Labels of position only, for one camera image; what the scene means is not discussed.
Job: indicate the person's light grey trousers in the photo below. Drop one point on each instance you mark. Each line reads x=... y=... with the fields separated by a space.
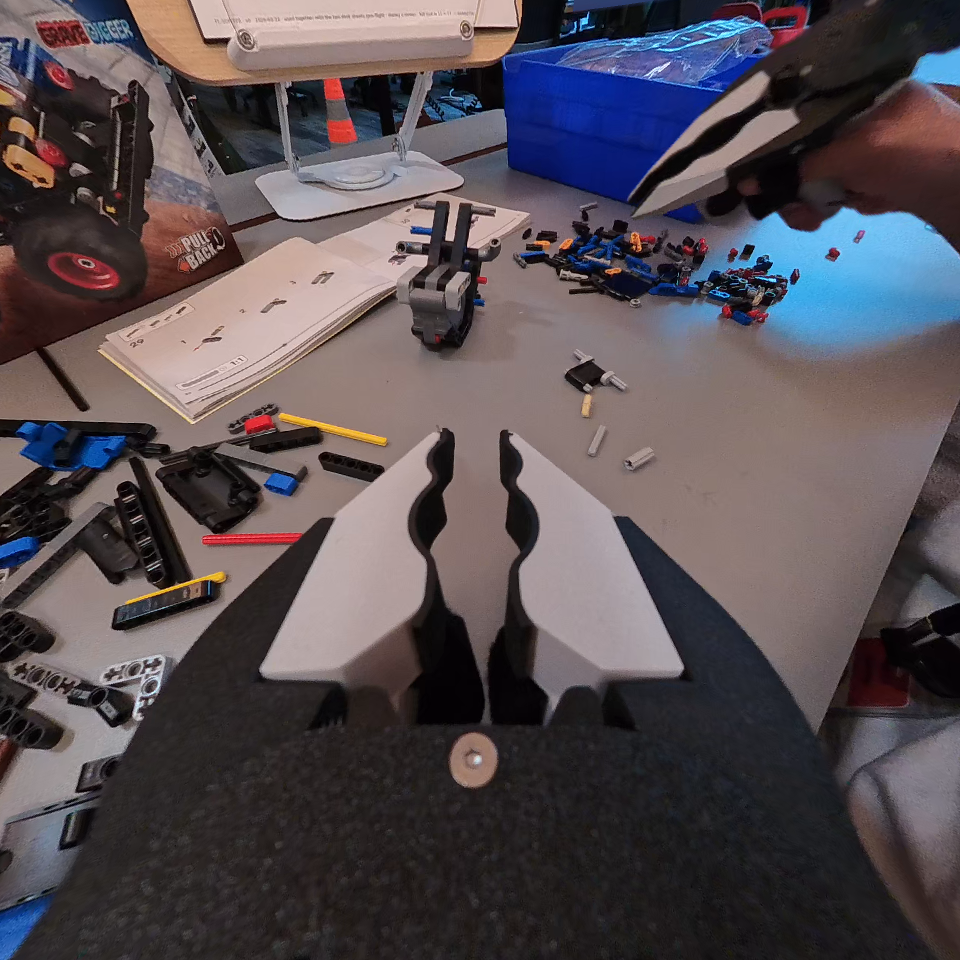
x=900 y=825

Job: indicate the pile of large lego beams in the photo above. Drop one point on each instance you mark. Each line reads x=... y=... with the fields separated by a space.
x=210 y=487

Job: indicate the orange traffic cone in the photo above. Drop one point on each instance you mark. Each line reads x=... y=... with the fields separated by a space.
x=340 y=120

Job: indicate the blue plastic bin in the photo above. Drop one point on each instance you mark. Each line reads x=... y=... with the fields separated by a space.
x=585 y=127

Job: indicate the grey black lego chassis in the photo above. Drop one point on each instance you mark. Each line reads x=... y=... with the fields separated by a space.
x=439 y=292

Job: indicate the lego instruction booklet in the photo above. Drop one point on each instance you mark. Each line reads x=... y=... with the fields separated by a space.
x=262 y=300

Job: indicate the grey lego axle connector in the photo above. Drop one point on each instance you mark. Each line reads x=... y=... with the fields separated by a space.
x=639 y=458

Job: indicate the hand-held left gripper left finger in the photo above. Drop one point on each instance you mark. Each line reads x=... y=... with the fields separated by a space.
x=352 y=592

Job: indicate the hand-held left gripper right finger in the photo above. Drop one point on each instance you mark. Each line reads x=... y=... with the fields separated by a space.
x=592 y=592

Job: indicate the long black lego axle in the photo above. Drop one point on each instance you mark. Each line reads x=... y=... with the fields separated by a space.
x=64 y=380

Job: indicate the printed instruction sheet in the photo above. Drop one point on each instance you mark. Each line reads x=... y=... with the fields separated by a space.
x=337 y=11

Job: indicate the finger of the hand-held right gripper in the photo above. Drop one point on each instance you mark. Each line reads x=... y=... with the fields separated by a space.
x=720 y=124
x=690 y=196

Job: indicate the small black grey lego assembly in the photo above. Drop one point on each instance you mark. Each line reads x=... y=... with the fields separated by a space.
x=585 y=373

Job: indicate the wooden white document stand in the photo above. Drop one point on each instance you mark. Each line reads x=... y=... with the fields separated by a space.
x=360 y=184

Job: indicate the pile of blue black lego pins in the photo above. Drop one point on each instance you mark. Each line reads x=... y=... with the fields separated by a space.
x=600 y=259

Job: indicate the red lego axle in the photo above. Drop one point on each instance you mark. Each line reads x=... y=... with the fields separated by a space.
x=251 y=538

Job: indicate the lego set box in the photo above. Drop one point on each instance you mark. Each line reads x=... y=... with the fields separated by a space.
x=90 y=187

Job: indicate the person's right hand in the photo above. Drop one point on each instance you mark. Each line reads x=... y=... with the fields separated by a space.
x=892 y=150

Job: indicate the yellow lego axle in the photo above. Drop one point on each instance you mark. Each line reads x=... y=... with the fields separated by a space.
x=334 y=430

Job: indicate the clear plastic bag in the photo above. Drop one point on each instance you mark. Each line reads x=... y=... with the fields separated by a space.
x=660 y=49

